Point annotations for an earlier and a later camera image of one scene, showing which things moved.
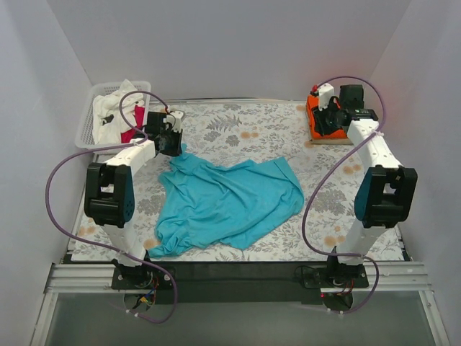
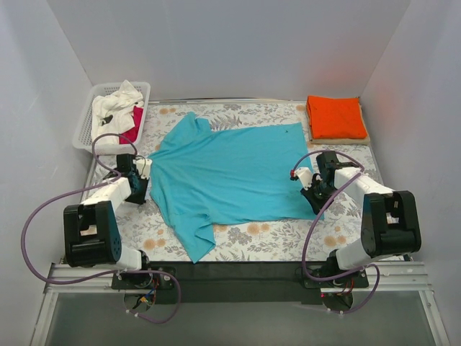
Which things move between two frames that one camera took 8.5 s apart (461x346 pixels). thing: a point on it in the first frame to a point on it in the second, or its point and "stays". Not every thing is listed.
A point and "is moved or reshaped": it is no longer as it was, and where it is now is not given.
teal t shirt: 206,202 is moved or reshaped
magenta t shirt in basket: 139,116 stays
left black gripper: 172,143 to 139,189
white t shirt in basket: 107,120 stays
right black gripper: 322,120 to 316,197
